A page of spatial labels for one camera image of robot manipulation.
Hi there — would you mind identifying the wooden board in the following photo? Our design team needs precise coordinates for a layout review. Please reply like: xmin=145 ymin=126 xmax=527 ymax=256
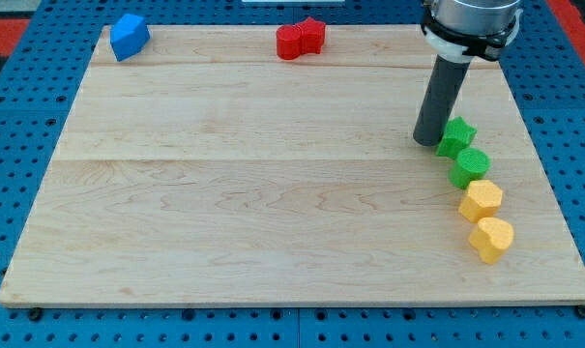
xmin=0 ymin=25 xmax=585 ymax=308

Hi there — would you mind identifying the yellow hexagon block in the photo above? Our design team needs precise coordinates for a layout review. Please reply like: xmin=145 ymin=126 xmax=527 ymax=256
xmin=458 ymin=180 xmax=504 ymax=222

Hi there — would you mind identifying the yellow heart block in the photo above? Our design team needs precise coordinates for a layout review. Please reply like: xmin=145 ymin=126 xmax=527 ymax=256
xmin=468 ymin=217 xmax=514 ymax=265

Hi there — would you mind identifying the red star block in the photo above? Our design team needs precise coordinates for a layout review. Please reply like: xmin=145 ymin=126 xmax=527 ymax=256
xmin=296 ymin=16 xmax=326 ymax=54

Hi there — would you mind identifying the green star block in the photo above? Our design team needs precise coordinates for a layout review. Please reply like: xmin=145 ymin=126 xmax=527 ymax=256
xmin=436 ymin=117 xmax=478 ymax=160

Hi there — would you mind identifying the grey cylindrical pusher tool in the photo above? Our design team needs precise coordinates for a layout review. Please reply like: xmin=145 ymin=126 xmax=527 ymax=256
xmin=413 ymin=56 xmax=470 ymax=147

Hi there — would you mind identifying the blue pentagon block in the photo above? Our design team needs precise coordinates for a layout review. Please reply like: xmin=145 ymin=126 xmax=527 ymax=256
xmin=110 ymin=14 xmax=151 ymax=62

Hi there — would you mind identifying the red cylinder block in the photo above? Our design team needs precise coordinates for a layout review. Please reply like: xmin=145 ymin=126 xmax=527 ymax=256
xmin=276 ymin=24 xmax=302 ymax=60

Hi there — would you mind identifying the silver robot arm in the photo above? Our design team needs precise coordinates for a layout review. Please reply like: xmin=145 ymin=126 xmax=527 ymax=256
xmin=422 ymin=0 xmax=522 ymax=64

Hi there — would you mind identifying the green cylinder block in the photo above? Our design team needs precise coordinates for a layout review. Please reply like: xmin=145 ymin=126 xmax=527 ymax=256
xmin=449 ymin=148 xmax=491 ymax=189

